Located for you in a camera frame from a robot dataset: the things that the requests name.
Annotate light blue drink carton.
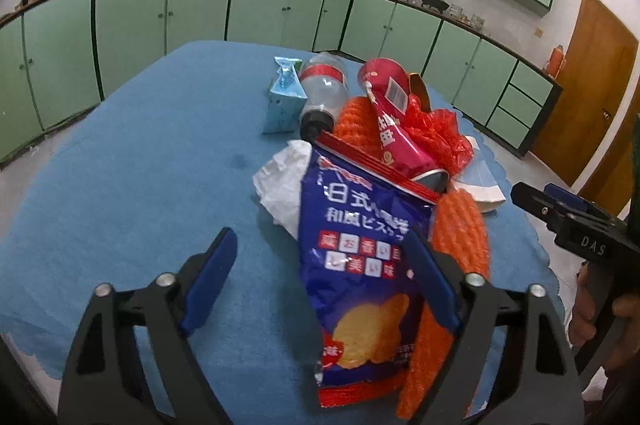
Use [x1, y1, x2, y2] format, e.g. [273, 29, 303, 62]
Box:
[261, 57, 309, 134]

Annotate blue tablecloth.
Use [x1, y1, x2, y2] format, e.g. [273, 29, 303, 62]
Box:
[0, 40, 568, 425]

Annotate white paper sheet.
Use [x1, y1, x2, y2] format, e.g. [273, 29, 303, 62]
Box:
[447, 135, 507, 215]

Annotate small orange foam net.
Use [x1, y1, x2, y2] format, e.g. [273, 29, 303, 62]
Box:
[332, 96, 383, 156]

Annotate large orange foam net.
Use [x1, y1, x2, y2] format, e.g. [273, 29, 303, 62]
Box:
[397, 190, 491, 421]

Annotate green lower kitchen cabinets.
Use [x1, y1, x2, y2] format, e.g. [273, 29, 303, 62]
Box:
[0, 0, 563, 166]

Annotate clear bottle with red label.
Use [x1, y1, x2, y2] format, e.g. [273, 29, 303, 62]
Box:
[298, 52, 351, 142]

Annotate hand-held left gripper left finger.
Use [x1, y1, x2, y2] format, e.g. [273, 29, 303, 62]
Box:
[57, 227, 238, 425]

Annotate glass jars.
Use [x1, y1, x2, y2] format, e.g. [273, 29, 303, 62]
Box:
[447, 4, 486, 28]

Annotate red snack canister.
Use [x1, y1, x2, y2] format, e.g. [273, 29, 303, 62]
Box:
[357, 59, 451, 194]

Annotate crumpled white tissue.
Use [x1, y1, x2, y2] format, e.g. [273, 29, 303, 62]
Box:
[252, 140, 313, 240]

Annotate blue chip bag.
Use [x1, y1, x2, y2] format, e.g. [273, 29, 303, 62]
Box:
[297, 130, 441, 408]

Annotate red mesh net bag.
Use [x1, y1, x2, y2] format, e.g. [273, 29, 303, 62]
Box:
[402, 94, 473, 180]

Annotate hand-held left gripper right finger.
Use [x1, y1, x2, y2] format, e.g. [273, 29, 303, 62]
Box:
[402, 230, 586, 425]

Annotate wooden door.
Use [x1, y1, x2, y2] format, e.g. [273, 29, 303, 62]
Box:
[530, 0, 640, 216]

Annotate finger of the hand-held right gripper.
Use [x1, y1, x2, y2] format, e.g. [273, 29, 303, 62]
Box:
[544, 184, 616, 218]
[511, 182, 568, 233]

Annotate person's right hand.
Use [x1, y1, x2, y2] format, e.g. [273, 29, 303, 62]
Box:
[569, 262, 640, 356]

